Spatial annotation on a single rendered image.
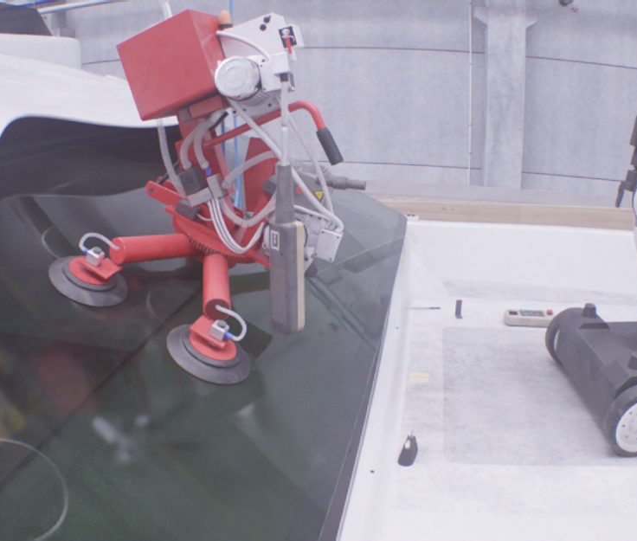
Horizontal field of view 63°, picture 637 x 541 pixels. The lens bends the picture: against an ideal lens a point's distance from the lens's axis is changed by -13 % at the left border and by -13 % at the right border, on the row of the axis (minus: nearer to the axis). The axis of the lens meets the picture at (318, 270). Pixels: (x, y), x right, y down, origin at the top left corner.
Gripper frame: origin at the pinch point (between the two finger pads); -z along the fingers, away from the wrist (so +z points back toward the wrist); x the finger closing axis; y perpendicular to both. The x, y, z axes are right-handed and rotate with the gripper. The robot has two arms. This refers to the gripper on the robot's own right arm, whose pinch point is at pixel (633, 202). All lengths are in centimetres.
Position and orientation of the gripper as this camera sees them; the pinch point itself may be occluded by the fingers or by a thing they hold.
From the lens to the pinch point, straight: 189.0
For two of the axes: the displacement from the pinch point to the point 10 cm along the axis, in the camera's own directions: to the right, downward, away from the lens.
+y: -0.4, 3.1, -9.5
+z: 2.0, -9.3, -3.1
